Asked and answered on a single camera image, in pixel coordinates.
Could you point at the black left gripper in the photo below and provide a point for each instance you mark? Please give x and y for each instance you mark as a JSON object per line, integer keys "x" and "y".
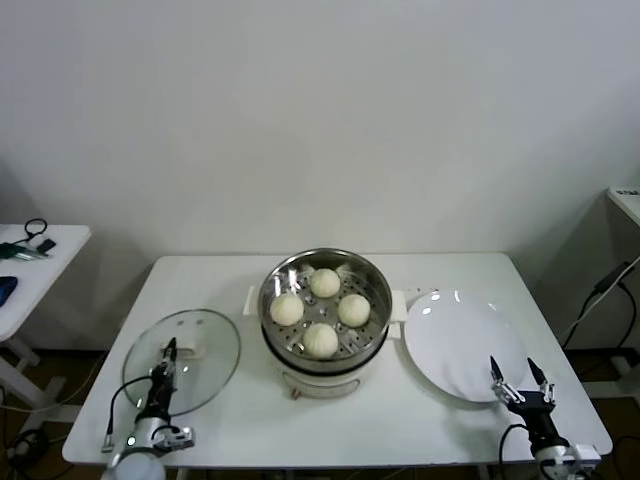
{"x": 160, "y": 392}

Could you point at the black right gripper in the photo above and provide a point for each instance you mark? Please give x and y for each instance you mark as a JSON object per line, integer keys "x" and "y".
{"x": 535, "y": 412}

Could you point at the white steamed baozi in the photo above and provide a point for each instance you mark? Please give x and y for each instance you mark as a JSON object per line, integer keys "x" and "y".
{"x": 325, "y": 282}
{"x": 354, "y": 310}
{"x": 320, "y": 340}
{"x": 286, "y": 308}

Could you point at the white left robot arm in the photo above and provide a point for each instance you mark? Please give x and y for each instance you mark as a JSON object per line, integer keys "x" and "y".
{"x": 135, "y": 465}

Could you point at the perforated steel steamer basket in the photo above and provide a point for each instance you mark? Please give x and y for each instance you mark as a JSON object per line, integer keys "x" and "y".
{"x": 380, "y": 295}

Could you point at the white round plate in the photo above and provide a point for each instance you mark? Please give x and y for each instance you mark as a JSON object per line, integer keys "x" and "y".
{"x": 450, "y": 340}

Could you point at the white side table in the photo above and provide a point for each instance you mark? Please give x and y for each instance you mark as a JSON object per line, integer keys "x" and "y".
{"x": 45, "y": 280}

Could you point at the white electric cooker pot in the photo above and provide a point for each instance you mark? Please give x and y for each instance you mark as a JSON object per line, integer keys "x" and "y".
{"x": 320, "y": 385}

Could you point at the small black tag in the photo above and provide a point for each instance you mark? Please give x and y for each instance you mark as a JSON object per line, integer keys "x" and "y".
{"x": 46, "y": 245}

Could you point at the dark blue object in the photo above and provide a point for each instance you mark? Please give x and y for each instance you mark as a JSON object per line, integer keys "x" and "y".
{"x": 7, "y": 290}

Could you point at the white table with black label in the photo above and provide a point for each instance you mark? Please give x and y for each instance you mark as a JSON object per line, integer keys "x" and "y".
{"x": 627, "y": 200}

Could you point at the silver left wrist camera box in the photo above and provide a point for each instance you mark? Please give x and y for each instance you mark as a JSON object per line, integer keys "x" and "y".
{"x": 175, "y": 439}

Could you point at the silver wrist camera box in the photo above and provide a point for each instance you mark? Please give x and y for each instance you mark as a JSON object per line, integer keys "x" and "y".
{"x": 585, "y": 452}
{"x": 175, "y": 439}

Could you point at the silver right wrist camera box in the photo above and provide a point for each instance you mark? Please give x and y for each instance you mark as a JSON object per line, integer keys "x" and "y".
{"x": 585, "y": 452}

